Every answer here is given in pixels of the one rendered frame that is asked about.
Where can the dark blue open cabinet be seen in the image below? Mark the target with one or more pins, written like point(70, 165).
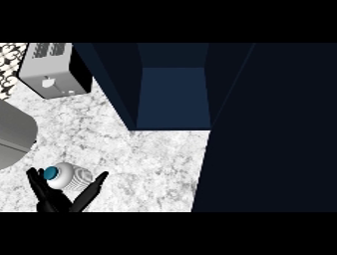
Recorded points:
point(173, 96)

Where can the silver toaster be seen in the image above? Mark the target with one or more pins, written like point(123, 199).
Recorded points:
point(53, 74)

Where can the grey rounded appliance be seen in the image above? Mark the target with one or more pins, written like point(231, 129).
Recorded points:
point(2, 136)

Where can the dark blue cabinet door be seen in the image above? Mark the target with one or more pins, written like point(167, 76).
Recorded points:
point(283, 132)

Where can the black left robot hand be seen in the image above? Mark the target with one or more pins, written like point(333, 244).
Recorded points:
point(53, 199)

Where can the white bottle with blue cap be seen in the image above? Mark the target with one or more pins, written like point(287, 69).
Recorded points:
point(70, 177)

